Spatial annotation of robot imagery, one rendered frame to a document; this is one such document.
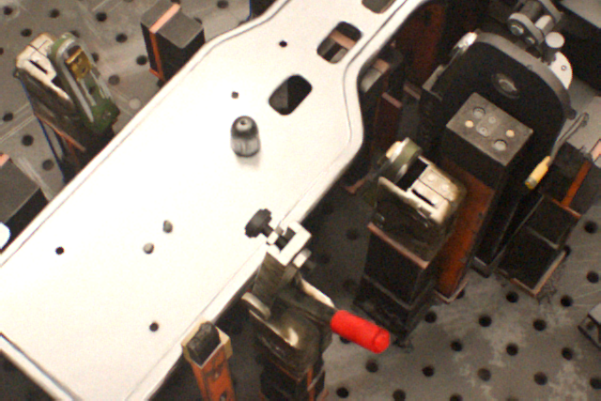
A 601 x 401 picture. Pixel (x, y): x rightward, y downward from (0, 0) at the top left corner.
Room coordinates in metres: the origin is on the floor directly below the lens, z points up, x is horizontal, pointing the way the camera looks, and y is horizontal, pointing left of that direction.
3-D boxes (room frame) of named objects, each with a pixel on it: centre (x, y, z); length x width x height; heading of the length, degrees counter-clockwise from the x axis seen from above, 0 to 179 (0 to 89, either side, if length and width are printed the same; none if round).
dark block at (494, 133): (0.48, -0.18, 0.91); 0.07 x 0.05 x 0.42; 52
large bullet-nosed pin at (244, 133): (0.52, 0.06, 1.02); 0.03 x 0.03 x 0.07
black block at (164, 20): (0.68, 0.15, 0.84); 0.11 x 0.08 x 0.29; 52
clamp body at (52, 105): (0.60, 0.26, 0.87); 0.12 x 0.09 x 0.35; 52
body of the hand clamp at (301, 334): (0.32, 0.00, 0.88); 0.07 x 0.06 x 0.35; 52
